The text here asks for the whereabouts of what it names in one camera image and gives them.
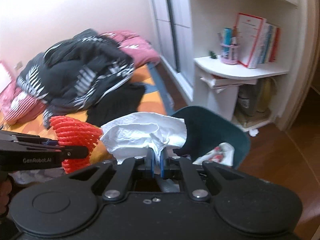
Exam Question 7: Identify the pink pen holder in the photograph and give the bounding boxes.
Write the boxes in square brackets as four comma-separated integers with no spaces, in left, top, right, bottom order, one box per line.
[219,27,241,66]

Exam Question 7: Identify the person's left hand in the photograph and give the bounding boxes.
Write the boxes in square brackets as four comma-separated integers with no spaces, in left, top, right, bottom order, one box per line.
[0,176,13,217]

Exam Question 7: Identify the black garment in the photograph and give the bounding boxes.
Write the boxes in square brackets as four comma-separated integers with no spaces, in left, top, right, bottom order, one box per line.
[87,82,146,128]

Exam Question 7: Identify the bed with orange floral sheet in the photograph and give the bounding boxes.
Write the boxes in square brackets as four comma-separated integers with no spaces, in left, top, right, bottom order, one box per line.
[0,62,173,175]

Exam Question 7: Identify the grey jar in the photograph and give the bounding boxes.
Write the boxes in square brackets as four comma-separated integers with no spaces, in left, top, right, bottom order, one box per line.
[237,85,258,116]

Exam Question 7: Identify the black leaf print duvet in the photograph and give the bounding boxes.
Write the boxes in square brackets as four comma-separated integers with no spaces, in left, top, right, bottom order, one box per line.
[16,29,136,128]

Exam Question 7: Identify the white corner shelf unit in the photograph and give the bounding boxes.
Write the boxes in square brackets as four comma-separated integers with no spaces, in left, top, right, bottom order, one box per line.
[186,0,300,131]

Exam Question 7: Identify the pink white headboard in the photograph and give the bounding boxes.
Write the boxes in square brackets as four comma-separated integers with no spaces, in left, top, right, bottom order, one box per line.
[0,60,13,93]

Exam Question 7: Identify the white tissue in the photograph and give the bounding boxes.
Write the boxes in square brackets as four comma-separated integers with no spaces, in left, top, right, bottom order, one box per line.
[100,112,187,166]

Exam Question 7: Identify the white red printed wrapper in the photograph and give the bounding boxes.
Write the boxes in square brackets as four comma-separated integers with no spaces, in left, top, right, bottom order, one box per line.
[194,142,235,167]

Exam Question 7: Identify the red framed certificate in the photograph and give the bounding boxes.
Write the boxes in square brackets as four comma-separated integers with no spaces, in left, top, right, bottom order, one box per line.
[234,12,267,69]

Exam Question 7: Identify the row of books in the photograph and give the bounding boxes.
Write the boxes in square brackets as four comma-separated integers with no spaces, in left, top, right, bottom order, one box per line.
[255,22,281,64]

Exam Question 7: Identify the stack of papers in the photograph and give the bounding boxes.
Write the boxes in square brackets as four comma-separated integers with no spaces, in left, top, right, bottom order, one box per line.
[200,74,258,93]

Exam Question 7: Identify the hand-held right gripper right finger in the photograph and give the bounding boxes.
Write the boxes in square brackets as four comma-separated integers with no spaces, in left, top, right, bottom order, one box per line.
[160,148,244,202]

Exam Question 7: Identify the dark green trash bin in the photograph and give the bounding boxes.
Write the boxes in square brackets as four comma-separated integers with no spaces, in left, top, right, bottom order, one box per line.
[172,106,251,170]

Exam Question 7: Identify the red foam fruit net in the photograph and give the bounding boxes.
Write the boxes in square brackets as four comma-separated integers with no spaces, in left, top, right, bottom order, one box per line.
[49,116,103,175]

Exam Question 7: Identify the white sliding door wardrobe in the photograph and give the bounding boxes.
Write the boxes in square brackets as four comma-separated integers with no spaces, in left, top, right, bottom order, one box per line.
[149,0,196,101]

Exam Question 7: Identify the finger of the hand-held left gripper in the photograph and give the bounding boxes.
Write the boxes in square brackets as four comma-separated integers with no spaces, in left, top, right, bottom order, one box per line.
[0,131,59,146]
[0,146,89,159]

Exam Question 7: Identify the dark pink quilt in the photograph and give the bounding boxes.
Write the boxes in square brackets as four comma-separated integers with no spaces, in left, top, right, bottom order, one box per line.
[99,30,161,66]

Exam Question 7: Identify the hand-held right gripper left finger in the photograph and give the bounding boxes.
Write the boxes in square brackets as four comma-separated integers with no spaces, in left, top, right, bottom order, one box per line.
[68,149,154,202]

